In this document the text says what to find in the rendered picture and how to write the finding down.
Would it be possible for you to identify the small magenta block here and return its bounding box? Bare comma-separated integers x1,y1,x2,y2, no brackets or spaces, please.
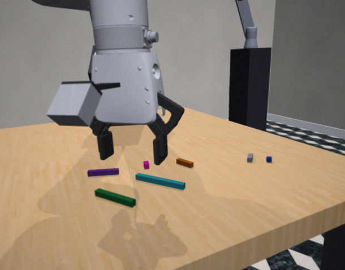
143,161,149,169

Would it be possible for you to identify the dark green rod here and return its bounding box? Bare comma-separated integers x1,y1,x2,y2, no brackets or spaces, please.
94,188,136,208

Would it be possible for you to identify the orange rod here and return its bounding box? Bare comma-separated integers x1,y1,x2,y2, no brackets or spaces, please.
176,158,194,168

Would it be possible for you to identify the turquoise rod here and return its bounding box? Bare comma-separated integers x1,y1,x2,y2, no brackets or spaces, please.
135,173,185,190

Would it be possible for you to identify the purple rod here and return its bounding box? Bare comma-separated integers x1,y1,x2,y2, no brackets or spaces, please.
87,168,119,177

